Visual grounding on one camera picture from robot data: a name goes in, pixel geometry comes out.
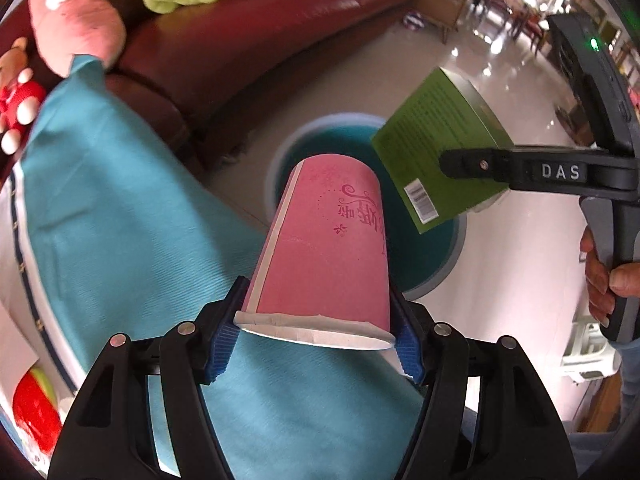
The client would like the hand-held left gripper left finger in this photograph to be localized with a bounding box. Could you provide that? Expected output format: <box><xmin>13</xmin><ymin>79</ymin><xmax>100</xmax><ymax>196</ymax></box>
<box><xmin>47</xmin><ymin>277</ymin><xmax>251</xmax><ymax>480</ymax></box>

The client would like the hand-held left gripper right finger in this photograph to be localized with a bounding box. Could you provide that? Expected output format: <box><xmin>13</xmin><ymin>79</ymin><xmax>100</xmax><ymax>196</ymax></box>
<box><xmin>387</xmin><ymin>282</ymin><xmax>581</xmax><ymax>480</ymax></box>

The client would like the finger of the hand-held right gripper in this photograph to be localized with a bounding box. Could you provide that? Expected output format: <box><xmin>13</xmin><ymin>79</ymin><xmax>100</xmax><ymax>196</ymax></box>
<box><xmin>439</xmin><ymin>147</ymin><xmax>513</xmax><ymax>184</ymax></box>

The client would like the green cardboard box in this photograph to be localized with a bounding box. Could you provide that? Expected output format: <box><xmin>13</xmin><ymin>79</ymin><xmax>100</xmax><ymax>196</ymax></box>
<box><xmin>371</xmin><ymin>67</ymin><xmax>516</xmax><ymax>235</ymax></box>

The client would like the grey blue plastic basin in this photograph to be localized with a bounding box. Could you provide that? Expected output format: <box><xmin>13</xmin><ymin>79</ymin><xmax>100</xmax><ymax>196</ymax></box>
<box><xmin>267</xmin><ymin>112</ymin><xmax>468</xmax><ymax>301</ymax></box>

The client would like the pink paper cup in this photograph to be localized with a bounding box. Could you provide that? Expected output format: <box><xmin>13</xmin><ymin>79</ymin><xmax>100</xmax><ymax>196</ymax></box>
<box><xmin>234</xmin><ymin>155</ymin><xmax>396</xmax><ymax>351</ymax></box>

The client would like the red snack packet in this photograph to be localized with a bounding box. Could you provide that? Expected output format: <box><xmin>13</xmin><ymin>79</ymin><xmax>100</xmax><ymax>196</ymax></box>
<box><xmin>12</xmin><ymin>367</ymin><xmax>63</xmax><ymax>467</ymax></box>

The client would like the person's right hand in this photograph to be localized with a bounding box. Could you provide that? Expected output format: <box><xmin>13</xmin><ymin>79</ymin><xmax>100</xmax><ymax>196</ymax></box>
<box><xmin>579</xmin><ymin>226</ymin><xmax>640</xmax><ymax>329</ymax></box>

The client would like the wooden chair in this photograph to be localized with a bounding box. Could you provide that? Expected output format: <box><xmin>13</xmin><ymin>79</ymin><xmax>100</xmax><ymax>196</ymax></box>
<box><xmin>492</xmin><ymin>0</ymin><xmax>547</xmax><ymax>56</ymax></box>

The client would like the wooden cabinet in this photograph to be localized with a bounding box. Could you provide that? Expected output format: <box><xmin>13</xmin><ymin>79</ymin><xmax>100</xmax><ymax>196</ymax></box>
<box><xmin>414</xmin><ymin>0</ymin><xmax>472</xmax><ymax>44</ymax></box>

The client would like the teal white tablecloth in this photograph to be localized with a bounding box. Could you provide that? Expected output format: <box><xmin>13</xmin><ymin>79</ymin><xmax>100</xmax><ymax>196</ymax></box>
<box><xmin>0</xmin><ymin>55</ymin><xmax>431</xmax><ymax>480</ymax></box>

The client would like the white plastic stool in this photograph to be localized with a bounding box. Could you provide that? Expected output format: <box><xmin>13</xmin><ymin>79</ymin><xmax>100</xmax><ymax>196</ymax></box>
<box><xmin>561</xmin><ymin>321</ymin><xmax>622</xmax><ymax>387</ymax></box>

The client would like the dark red leather sofa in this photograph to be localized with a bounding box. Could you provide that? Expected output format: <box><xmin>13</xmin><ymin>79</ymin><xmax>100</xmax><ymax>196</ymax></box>
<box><xmin>0</xmin><ymin>0</ymin><xmax>426</xmax><ymax>173</ymax></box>

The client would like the bear plush in red sweater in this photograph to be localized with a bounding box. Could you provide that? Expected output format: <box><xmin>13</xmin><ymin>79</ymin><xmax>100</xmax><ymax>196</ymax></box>
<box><xmin>0</xmin><ymin>37</ymin><xmax>48</xmax><ymax>156</ymax></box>

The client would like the pink plush toy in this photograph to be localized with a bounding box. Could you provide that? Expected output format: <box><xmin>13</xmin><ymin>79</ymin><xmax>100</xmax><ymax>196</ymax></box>
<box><xmin>27</xmin><ymin>0</ymin><xmax>127</xmax><ymax>78</ymax></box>

